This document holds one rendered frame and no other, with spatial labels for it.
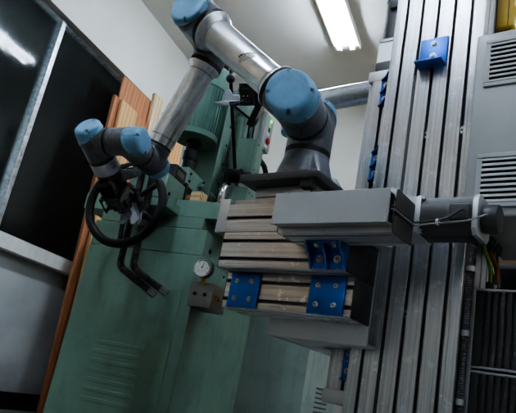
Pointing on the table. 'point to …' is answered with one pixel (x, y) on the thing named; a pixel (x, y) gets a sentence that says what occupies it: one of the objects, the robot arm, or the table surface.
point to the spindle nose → (191, 153)
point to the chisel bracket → (192, 180)
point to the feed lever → (233, 142)
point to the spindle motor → (207, 115)
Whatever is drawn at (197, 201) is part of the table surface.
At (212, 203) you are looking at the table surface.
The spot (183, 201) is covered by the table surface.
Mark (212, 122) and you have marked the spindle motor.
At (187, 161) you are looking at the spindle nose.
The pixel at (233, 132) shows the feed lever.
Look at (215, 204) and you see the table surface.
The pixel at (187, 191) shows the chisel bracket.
